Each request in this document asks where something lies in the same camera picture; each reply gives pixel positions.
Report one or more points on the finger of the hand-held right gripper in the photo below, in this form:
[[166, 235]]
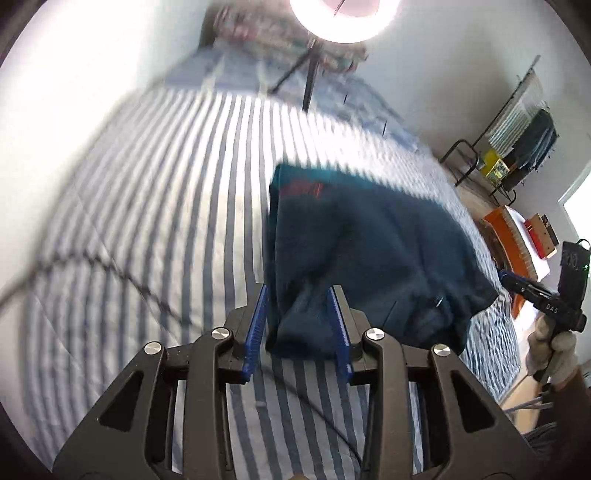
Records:
[[521, 284]]

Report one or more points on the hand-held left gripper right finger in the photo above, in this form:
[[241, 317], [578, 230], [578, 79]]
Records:
[[339, 332]]

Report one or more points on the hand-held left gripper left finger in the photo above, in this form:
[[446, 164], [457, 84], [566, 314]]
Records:
[[256, 332]]

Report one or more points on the teal black plaid shirt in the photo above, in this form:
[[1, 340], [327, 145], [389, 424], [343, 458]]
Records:
[[369, 240]]

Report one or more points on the person's right forearm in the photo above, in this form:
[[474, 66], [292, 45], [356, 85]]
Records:
[[575, 392]]

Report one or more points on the black metal clothes rack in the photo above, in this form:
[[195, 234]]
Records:
[[466, 152]]

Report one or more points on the person's right hand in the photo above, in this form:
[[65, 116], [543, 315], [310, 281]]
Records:
[[565, 355]]

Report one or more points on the red and wooden box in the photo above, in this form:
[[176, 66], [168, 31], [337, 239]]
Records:
[[540, 233]]

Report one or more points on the orange box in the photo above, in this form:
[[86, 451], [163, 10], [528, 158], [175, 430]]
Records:
[[501, 230]]

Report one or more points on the window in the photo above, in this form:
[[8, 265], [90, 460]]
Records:
[[577, 207]]

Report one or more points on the yellow box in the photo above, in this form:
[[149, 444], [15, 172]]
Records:
[[493, 164]]

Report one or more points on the dark hanging garment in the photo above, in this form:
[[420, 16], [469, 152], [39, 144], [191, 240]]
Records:
[[535, 141]]

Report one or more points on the blue white striped bed cover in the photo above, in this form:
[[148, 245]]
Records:
[[161, 207]]

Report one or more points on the person's striped grey clothing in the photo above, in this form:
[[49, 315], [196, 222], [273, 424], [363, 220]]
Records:
[[547, 441]]

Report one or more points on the white striped hanging garment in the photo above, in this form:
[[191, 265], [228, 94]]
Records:
[[515, 113]]

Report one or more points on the black tripod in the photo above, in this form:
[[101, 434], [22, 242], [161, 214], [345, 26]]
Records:
[[311, 74]]

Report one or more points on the pile of patterned bedding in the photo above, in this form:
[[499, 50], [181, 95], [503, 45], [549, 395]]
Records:
[[277, 32]]

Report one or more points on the wooden headboard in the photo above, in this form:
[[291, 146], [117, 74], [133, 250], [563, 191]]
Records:
[[207, 23]]

